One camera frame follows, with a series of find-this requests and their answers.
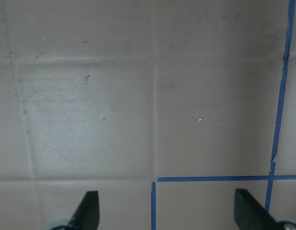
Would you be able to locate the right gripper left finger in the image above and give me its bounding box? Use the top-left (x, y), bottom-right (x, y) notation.
top-left (49, 191), bottom-right (100, 230)

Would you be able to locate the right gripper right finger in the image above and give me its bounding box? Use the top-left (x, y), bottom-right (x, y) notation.
top-left (234, 189), bottom-right (296, 230)

